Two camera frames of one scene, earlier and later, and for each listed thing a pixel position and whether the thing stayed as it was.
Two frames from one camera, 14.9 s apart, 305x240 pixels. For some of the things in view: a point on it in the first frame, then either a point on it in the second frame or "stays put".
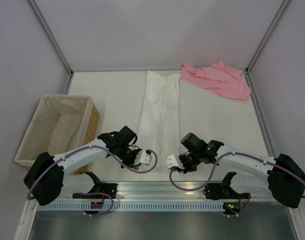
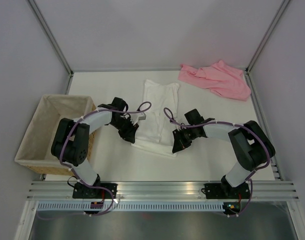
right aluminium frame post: x=250 y=63 stays put
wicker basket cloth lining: x=58 y=125 stays put
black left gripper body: x=128 y=156 -> x=125 y=127
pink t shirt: x=218 y=78 stays put
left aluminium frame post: x=53 y=40 stays put
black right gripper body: x=189 y=161 -> x=185 y=136
